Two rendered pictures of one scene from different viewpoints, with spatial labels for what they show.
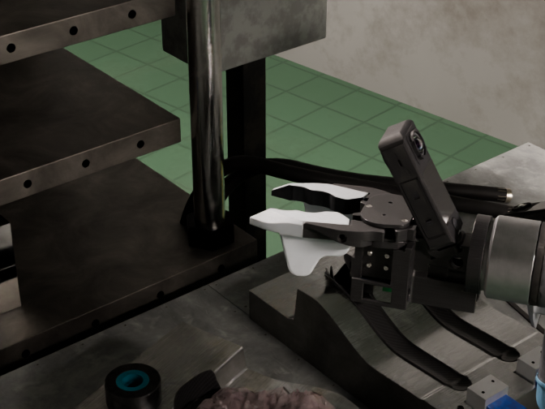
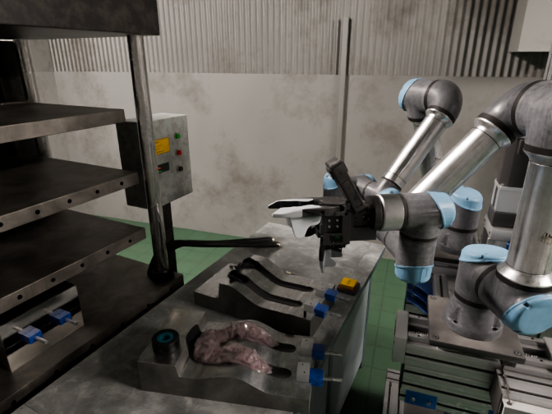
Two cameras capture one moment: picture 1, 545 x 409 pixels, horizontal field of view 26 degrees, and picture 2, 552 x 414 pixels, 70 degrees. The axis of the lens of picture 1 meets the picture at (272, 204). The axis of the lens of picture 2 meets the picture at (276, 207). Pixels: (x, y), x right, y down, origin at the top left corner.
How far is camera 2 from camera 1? 0.51 m
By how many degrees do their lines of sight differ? 24
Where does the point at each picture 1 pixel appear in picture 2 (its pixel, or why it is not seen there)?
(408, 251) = (349, 214)
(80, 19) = (99, 186)
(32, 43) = (79, 198)
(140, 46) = not seen: hidden behind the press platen
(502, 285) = (392, 221)
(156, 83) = not seen: hidden behind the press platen
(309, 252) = (303, 225)
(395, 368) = (269, 305)
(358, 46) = (177, 213)
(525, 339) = (311, 282)
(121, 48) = not seen: hidden behind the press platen
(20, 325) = (86, 333)
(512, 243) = (392, 202)
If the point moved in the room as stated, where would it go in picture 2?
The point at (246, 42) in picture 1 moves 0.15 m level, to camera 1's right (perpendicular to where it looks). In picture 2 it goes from (164, 195) to (195, 191)
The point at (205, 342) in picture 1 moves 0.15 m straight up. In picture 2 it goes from (188, 314) to (184, 275)
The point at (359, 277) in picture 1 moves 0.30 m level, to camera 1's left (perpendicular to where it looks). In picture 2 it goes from (324, 233) to (166, 264)
